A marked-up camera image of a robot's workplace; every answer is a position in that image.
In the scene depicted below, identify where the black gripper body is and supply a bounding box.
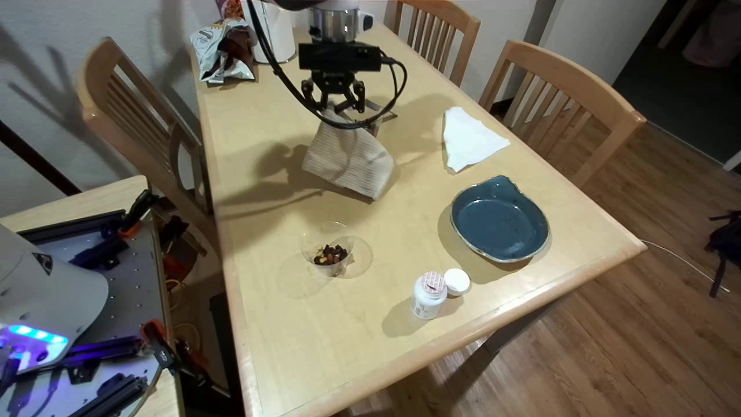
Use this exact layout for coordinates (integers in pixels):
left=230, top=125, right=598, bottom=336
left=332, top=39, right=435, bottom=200
left=300, top=42, right=383, bottom=109

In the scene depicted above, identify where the beige cloth towel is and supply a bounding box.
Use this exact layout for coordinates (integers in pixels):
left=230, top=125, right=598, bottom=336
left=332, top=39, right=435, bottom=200
left=302, top=109, right=393, bottom=200

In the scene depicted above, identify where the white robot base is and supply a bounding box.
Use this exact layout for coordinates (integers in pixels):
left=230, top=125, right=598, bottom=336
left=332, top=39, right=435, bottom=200
left=0, top=228, right=108, bottom=374

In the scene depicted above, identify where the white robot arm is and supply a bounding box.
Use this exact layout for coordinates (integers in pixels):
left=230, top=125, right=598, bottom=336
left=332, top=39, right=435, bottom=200
left=273, top=0, right=383, bottom=111

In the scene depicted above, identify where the white paper towel roll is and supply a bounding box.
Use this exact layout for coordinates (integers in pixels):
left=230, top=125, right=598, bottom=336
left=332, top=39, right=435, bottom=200
left=244, top=0, right=297, bottom=65

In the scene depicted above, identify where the crumpled snack bag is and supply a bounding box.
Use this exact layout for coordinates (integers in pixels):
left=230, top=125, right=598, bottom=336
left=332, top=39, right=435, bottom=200
left=190, top=19, right=257, bottom=85

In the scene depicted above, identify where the near wooden dining chair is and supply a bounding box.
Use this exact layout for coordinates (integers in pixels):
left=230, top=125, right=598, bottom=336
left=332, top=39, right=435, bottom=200
left=386, top=0, right=480, bottom=85

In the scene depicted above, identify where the wooden dining chair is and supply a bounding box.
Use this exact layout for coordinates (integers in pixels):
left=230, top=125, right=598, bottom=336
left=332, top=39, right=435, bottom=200
left=480, top=39, right=647, bottom=185
left=386, top=0, right=480, bottom=85

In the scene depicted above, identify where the white paper napkin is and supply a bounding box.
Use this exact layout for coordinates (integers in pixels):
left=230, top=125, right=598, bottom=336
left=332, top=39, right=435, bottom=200
left=443, top=107, right=510, bottom=172

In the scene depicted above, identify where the clear dish with brown bits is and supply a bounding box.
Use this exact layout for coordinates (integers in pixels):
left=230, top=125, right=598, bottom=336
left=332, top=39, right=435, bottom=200
left=300, top=222, right=372, bottom=279

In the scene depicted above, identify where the left side wooden chair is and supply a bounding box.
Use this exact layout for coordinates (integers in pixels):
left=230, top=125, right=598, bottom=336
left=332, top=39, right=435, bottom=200
left=77, top=37, right=218, bottom=248

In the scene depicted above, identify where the blue ceramic plate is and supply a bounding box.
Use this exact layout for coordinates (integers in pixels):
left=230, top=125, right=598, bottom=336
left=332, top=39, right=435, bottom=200
left=449, top=176, right=548, bottom=265

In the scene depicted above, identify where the far wooden dining chair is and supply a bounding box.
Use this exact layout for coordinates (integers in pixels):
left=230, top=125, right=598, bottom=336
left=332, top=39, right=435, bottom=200
left=480, top=39, right=647, bottom=185

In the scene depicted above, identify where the white pill bottle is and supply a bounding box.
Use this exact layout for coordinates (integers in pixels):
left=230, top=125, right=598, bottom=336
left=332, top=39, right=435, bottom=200
left=413, top=271, right=448, bottom=318

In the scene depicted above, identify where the white bottle cap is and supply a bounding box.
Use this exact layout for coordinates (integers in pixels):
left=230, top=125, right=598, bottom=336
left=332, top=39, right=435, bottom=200
left=443, top=270, right=473, bottom=297

